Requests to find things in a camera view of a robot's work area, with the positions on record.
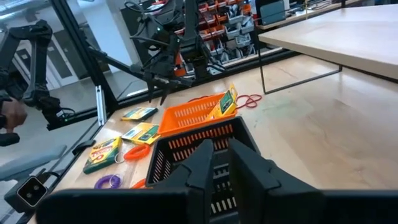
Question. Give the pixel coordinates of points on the orange container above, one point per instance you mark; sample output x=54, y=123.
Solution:
x=180, y=67

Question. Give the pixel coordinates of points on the Crayola crayon box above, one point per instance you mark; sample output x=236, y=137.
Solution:
x=140, y=113
x=141, y=133
x=102, y=155
x=225, y=104

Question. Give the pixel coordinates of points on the orange plastic basket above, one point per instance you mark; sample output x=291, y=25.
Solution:
x=164, y=127

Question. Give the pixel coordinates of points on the black table edge clamp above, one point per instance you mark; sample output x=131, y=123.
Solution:
x=84, y=147

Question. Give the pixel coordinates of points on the silver aluminium bracket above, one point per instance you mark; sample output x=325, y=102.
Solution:
x=101, y=105

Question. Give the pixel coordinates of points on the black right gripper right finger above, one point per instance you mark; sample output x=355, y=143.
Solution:
x=255, y=180

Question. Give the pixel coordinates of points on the grey-blue case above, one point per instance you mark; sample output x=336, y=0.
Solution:
x=273, y=12

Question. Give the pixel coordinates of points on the wooden riser shelf black legs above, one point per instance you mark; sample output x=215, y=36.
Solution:
x=335, y=37

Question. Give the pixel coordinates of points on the person's hand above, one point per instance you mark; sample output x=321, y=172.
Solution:
x=12, y=113

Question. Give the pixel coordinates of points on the parts bin rack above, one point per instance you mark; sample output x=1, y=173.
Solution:
x=236, y=28

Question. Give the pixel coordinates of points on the black table-level camera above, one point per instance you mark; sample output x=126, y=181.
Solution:
x=32, y=191

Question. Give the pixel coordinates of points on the black plastic basket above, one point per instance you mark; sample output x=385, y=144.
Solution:
x=199, y=128

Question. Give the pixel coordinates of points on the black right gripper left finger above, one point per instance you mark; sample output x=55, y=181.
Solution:
x=199, y=174

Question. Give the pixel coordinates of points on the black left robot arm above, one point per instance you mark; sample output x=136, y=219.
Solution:
x=189, y=31

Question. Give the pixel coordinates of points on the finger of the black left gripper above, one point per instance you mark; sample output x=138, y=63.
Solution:
x=164, y=95
x=150, y=91

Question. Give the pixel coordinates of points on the red rubber band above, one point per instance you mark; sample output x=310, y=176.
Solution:
x=197, y=99
x=259, y=99

